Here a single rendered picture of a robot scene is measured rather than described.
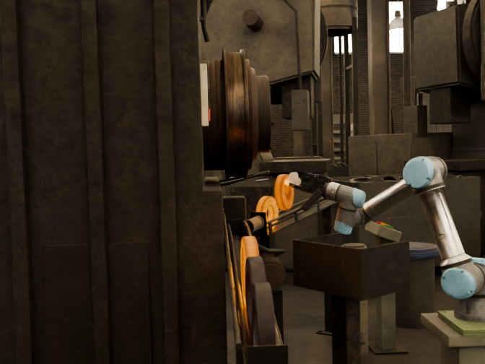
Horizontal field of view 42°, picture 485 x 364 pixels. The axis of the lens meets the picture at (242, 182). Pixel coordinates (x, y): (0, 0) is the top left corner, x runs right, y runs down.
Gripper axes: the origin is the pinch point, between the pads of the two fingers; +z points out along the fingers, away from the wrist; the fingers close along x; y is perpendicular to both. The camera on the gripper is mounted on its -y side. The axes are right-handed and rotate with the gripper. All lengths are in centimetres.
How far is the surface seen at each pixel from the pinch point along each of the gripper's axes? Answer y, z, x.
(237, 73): 41, 2, 60
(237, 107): 29, -2, 63
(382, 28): 174, 212, -840
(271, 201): -10.1, 5.1, -2.9
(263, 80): 40, -1, 46
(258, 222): -18.1, 3.2, 9.8
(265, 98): 34, -6, 50
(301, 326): -86, -2, -72
